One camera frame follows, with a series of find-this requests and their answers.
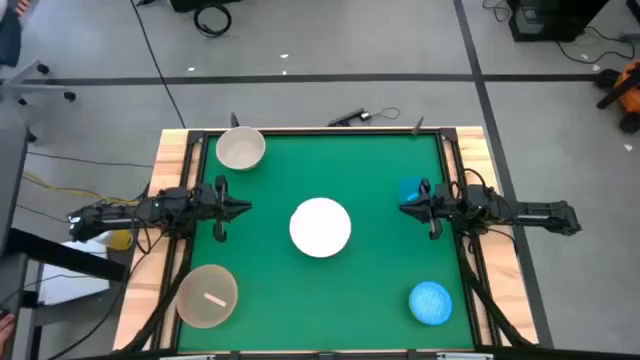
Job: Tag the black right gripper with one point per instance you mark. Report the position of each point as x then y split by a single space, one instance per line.
436 205

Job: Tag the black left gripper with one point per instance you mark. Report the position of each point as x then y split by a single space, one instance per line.
220 202

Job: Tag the deep beige bowl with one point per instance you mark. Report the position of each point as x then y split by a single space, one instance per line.
240 148

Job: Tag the tan bowl with tape label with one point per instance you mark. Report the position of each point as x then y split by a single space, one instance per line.
206 296

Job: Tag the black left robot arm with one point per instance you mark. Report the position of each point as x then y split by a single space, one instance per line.
115 216

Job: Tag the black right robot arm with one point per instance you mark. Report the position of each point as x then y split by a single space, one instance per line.
520 215

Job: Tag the teal blue block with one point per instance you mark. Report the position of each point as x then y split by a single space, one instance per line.
410 187

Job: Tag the white ceramic bowl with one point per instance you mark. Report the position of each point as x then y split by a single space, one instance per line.
320 227

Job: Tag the blue textured ball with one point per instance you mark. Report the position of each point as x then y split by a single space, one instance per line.
430 303

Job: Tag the black power strip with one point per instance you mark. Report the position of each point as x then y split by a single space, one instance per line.
347 118

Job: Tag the yellow round object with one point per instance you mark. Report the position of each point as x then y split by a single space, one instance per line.
120 240

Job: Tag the green table mat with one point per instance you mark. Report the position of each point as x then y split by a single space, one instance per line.
325 300

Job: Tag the black desk beam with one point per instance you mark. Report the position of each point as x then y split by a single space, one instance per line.
65 255

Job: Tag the white board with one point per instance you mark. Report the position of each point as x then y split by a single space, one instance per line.
70 285

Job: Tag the black equipment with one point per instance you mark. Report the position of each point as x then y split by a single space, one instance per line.
200 4

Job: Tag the grey desk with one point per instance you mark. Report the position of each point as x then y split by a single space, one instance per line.
11 185

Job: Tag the black computer case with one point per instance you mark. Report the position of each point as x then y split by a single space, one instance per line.
555 20

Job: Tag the orange and black machine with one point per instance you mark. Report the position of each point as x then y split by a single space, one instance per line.
625 92

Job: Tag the grey office chair base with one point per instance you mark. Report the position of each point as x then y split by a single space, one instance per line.
30 82

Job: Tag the person's hand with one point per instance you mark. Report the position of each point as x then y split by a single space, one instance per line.
5 335

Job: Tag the person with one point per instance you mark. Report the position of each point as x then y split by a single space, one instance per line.
9 35

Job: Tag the white bracket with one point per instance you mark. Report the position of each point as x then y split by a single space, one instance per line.
465 356
187 357

